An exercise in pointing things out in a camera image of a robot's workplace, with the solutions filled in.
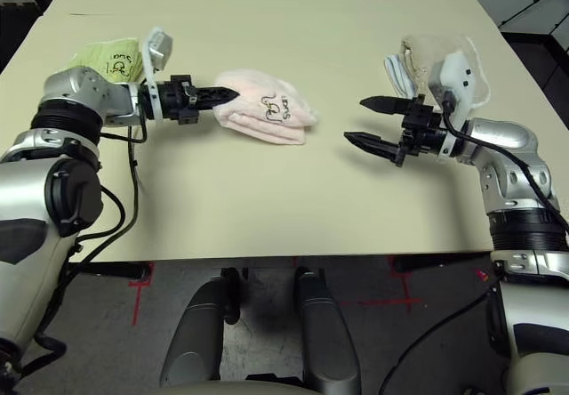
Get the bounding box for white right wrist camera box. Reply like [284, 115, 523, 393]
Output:
[427, 50, 477, 159]

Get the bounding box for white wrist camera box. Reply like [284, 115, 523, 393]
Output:
[140, 25, 173, 120]
[427, 50, 477, 159]

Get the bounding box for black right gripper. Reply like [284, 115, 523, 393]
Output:
[343, 93, 449, 168]

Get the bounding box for grey left robot leg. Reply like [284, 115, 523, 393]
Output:
[159, 270, 250, 390]

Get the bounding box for folded white towel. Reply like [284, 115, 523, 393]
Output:
[383, 53, 419, 98]

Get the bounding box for grey robot leg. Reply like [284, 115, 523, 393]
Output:
[159, 270, 250, 390]
[293, 268, 360, 395]

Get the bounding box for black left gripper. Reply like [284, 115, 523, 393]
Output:
[156, 74, 242, 126]

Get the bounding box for folded green towel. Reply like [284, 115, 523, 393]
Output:
[66, 36, 146, 85]

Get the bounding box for thin black metal rod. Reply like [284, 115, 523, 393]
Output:
[497, 0, 569, 29]

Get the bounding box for black camera cable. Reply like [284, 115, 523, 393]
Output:
[21, 118, 148, 376]
[442, 90, 569, 245]

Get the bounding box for grey right robot leg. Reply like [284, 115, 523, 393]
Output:
[293, 268, 360, 395]

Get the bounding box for loose black cable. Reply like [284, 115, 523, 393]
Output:
[379, 290, 494, 395]

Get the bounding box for black left camera cable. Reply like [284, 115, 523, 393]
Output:
[21, 118, 148, 376]

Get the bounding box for black right camera cable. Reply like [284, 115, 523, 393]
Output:
[442, 90, 569, 245]

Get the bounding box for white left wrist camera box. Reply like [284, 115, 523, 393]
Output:
[140, 25, 173, 120]

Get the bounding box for folded beige towel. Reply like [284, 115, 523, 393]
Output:
[399, 33, 491, 111]

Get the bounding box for pink towel with white hem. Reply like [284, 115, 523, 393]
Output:
[212, 68, 321, 147]

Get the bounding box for black foam floor mats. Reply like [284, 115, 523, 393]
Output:
[0, 1, 46, 74]

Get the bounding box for black table foot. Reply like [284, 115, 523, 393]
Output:
[66, 261, 153, 281]
[393, 252, 494, 274]

